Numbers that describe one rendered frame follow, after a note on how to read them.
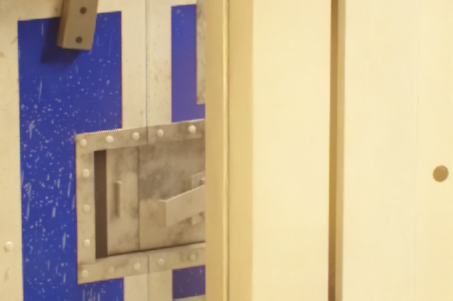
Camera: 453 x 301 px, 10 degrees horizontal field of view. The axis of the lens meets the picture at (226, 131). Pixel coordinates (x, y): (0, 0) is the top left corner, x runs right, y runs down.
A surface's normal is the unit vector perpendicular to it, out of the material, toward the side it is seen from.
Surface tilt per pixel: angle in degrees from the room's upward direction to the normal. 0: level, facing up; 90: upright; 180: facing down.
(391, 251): 90
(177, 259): 90
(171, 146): 90
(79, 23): 90
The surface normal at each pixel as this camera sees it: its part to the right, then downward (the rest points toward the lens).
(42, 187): 0.47, 0.20
